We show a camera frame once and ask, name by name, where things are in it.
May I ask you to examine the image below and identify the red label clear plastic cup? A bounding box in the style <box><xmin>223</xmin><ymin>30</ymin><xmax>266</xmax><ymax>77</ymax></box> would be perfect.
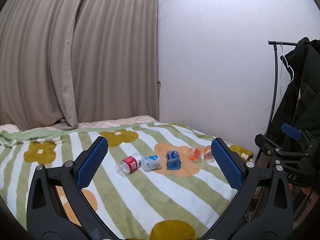
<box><xmin>116</xmin><ymin>153</ymin><xmax>142</xmax><ymax>177</ymax></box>

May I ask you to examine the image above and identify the blue translucent cup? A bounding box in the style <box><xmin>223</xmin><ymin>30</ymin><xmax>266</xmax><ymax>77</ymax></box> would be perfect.
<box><xmin>165</xmin><ymin>150</ymin><xmax>181</xmax><ymax>170</ymax></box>

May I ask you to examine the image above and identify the white blue label cup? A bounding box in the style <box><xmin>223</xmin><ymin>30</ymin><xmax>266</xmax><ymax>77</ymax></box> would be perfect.
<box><xmin>141</xmin><ymin>155</ymin><xmax>162</xmax><ymax>172</ymax></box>

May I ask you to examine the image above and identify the black jacket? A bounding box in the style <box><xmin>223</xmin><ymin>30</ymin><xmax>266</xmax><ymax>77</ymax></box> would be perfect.
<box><xmin>267</xmin><ymin>37</ymin><xmax>320</xmax><ymax>151</ymax></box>

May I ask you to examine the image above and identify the white clothes hanger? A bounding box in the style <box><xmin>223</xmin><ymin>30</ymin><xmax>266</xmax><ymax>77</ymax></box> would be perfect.
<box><xmin>279</xmin><ymin>41</ymin><xmax>295</xmax><ymax>87</ymax></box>

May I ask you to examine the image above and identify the black clothes rack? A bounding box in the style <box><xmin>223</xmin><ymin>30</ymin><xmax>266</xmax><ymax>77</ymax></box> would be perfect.
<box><xmin>264</xmin><ymin>41</ymin><xmax>297</xmax><ymax>135</ymax></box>

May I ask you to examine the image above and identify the pink bed sheet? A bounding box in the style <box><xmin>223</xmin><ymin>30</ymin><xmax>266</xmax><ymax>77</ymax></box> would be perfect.
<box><xmin>1</xmin><ymin>115</ymin><xmax>156</xmax><ymax>133</ymax></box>

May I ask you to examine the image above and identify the green striped floral blanket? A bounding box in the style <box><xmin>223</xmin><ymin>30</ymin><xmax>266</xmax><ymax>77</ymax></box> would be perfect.
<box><xmin>1</xmin><ymin>122</ymin><xmax>236</xmax><ymax>239</ymax></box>

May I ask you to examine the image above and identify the beige curtain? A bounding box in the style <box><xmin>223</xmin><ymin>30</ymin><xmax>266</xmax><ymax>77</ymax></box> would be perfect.
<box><xmin>1</xmin><ymin>0</ymin><xmax>159</xmax><ymax>131</ymax></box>

